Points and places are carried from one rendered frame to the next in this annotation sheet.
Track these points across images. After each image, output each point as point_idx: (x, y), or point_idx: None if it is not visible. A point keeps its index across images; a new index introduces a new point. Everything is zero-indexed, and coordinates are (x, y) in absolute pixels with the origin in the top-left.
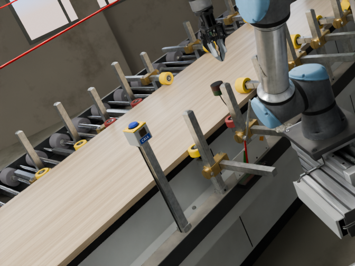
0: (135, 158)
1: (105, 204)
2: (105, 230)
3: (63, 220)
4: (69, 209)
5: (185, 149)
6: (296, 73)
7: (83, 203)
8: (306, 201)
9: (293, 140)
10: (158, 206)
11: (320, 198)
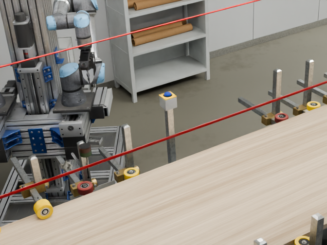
0: (183, 193)
1: (219, 158)
2: None
3: (257, 160)
4: (252, 168)
5: (139, 176)
6: (75, 64)
7: (239, 168)
8: (109, 107)
9: (91, 101)
10: None
11: (106, 96)
